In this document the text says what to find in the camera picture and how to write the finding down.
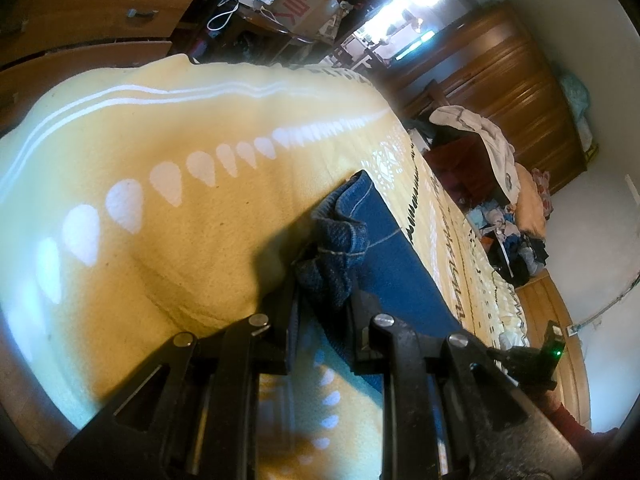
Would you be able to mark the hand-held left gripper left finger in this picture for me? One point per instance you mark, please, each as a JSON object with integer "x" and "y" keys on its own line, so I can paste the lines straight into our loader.
{"x": 276, "y": 332}

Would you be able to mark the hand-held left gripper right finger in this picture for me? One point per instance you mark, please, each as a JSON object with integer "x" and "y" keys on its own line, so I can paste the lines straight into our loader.
{"x": 365, "y": 342}

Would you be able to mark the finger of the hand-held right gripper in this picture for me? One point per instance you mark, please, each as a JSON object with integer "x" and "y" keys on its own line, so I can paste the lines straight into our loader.
{"x": 507, "y": 356}

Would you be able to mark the blue denim pants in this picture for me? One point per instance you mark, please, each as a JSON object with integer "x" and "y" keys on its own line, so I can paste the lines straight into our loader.
{"x": 390, "y": 240}

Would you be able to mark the person's right forearm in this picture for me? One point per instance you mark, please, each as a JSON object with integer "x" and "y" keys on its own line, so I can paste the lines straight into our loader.
{"x": 570, "y": 420}

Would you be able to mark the wooden headboard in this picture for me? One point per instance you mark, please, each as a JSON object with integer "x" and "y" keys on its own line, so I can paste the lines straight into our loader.
{"x": 555, "y": 310}

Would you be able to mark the pile of mixed clothes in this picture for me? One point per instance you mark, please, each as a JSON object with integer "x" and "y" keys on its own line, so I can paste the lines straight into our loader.
{"x": 515, "y": 250}

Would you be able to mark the yellow patterned bedspread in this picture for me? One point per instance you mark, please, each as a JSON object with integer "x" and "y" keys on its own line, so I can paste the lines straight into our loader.
{"x": 175, "y": 260}

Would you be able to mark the peach blanket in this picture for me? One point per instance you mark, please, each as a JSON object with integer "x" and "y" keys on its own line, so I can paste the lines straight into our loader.
{"x": 531, "y": 205}

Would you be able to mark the red patterned cloth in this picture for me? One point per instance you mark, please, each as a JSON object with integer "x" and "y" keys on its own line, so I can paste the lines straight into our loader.
{"x": 541, "y": 182}

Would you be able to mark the dark red blanket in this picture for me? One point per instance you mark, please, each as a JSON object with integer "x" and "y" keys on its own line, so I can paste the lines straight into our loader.
{"x": 460, "y": 165}

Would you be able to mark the white garment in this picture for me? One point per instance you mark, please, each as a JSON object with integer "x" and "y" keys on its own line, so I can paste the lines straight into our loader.
{"x": 492, "y": 135}

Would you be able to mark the light blue cloth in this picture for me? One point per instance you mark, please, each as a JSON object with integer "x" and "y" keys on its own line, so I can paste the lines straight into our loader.
{"x": 575, "y": 105}

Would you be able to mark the wooden wardrobe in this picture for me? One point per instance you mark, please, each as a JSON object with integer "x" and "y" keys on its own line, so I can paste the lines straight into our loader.
{"x": 515, "y": 85}

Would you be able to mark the dining chair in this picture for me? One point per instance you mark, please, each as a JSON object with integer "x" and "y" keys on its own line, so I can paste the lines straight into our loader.
{"x": 352, "y": 57}

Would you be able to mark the brown cardboard box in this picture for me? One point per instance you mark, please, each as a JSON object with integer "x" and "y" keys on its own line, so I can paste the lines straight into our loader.
{"x": 305, "y": 5}

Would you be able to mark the wooden dresser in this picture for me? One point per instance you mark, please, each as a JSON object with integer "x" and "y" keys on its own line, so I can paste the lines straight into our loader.
{"x": 90, "y": 15}

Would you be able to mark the wall pipe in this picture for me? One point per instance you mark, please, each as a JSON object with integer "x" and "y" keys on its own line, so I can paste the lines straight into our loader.
{"x": 607, "y": 305}

